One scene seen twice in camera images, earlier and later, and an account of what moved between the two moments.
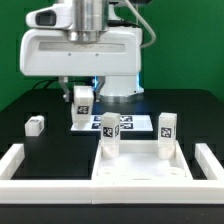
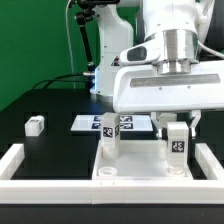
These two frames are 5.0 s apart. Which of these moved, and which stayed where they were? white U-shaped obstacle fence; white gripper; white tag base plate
Moved: white gripper
Stayed: white U-shaped obstacle fence; white tag base plate
